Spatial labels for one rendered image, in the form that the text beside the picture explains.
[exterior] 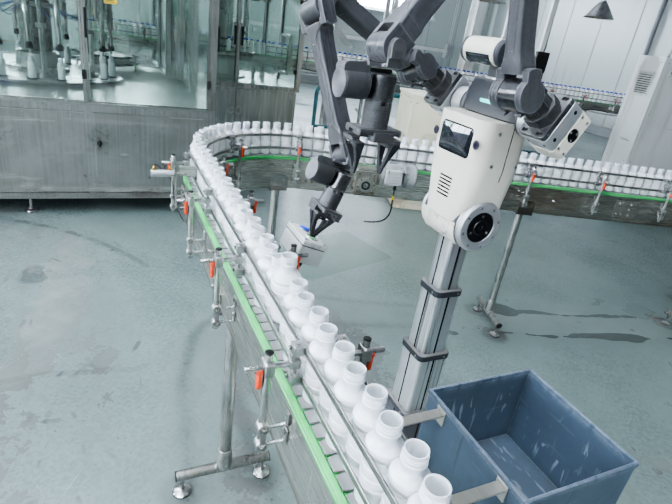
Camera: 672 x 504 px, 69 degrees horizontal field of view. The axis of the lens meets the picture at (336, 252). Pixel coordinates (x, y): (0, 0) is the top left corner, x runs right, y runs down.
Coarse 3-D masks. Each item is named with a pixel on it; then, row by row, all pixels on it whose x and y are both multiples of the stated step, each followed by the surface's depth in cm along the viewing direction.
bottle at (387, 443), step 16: (384, 416) 73; (400, 416) 72; (368, 432) 75; (384, 432) 71; (400, 432) 71; (368, 448) 72; (384, 448) 71; (400, 448) 72; (384, 464) 71; (368, 480) 73; (368, 496) 74
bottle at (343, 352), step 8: (336, 344) 87; (344, 344) 88; (352, 344) 87; (336, 352) 86; (344, 352) 85; (352, 352) 85; (328, 360) 89; (336, 360) 86; (344, 360) 85; (352, 360) 86; (328, 368) 87; (336, 368) 86; (328, 376) 86; (336, 376) 86; (328, 384) 87; (320, 392) 90; (320, 400) 90; (328, 400) 88; (320, 408) 90; (328, 408) 89; (328, 416) 89
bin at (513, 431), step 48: (480, 384) 119; (528, 384) 126; (432, 432) 113; (480, 432) 129; (528, 432) 127; (576, 432) 114; (480, 480) 99; (528, 480) 120; (576, 480) 114; (624, 480) 102
